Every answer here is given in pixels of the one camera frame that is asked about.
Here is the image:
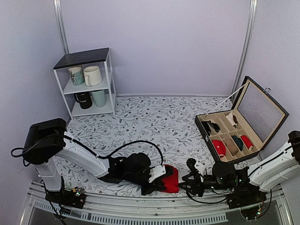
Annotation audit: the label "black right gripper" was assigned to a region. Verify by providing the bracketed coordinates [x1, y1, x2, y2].
[178, 172, 233, 197]

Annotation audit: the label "red sock pair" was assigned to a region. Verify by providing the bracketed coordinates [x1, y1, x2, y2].
[162, 165, 179, 193]

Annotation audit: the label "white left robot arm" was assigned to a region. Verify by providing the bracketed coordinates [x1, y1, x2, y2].
[22, 118, 179, 203]

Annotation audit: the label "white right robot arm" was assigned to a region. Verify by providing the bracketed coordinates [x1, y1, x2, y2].
[179, 131, 300, 204]

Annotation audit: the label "black socks in box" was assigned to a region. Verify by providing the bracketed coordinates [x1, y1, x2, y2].
[201, 120, 220, 136]

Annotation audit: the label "red rolled sock with white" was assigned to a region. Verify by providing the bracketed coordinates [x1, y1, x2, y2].
[212, 140, 226, 158]

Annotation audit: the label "tan rolled sock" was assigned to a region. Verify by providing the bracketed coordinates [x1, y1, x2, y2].
[224, 138, 239, 156]

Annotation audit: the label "floral table mat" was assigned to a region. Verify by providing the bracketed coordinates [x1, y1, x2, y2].
[50, 95, 261, 198]

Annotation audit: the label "green rolled sock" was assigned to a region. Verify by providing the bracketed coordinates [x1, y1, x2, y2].
[232, 135, 244, 151]

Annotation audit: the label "red rolled sock right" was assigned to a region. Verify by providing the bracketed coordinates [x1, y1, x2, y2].
[241, 135, 253, 150]

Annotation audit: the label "black compartment storage box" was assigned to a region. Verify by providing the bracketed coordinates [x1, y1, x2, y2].
[195, 76, 289, 164]

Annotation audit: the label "white sock in box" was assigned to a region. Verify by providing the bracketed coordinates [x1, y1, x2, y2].
[225, 112, 238, 128]

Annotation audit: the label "mint green tumbler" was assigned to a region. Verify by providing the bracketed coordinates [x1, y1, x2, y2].
[91, 90, 106, 107]

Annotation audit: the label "black mug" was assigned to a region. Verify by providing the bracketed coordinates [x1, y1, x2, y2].
[74, 92, 92, 109]

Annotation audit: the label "right metal pole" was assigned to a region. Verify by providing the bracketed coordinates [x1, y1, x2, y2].
[232, 0, 258, 95]

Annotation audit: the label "metal pole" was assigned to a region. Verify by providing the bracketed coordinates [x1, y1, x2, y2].
[53, 0, 69, 54]
[232, 0, 258, 95]

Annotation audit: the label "cream white mug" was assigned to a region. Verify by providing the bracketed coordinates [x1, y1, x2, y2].
[83, 66, 102, 87]

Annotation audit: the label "white shelf black top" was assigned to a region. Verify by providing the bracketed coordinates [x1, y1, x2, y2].
[53, 47, 116, 119]

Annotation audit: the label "teal patterned mug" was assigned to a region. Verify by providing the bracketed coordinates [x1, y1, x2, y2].
[68, 66, 85, 86]

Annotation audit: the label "left metal pole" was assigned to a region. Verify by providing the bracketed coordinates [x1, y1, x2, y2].
[53, 0, 69, 54]

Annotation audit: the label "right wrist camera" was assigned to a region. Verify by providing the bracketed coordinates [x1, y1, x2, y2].
[195, 164, 205, 179]

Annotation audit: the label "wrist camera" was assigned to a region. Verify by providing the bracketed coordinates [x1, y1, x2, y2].
[195, 164, 205, 179]
[148, 165, 166, 183]

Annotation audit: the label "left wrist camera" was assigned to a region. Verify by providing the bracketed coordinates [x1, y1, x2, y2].
[148, 165, 166, 183]

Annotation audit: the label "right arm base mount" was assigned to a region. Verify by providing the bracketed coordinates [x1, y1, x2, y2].
[226, 187, 273, 221]

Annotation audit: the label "metal front rail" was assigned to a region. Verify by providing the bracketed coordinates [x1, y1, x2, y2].
[20, 181, 295, 225]

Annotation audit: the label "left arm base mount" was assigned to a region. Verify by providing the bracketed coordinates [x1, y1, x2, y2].
[45, 176, 86, 209]

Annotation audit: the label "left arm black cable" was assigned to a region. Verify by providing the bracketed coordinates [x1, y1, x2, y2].
[10, 133, 165, 167]

